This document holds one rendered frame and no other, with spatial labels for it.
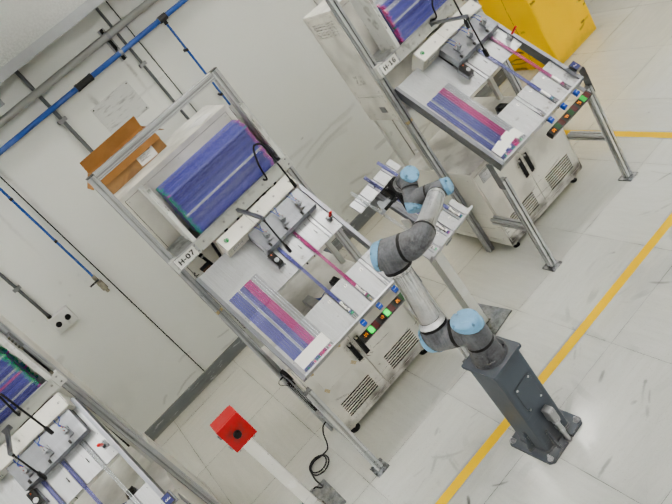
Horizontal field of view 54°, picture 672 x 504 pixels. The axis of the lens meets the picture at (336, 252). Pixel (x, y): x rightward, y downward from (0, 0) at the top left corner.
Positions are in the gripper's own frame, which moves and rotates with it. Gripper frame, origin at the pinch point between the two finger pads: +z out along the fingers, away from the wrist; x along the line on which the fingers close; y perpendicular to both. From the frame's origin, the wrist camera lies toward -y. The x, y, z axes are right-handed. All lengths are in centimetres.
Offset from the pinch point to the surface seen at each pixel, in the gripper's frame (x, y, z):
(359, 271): 30.3, -9.3, 15.7
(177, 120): -13, 145, 135
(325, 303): 52, -7, 18
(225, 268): 67, 41, 32
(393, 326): 26, -44, 58
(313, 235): 28.7, 18.9, 22.8
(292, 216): 29.2, 32.5, 20.1
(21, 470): 189, 47, 31
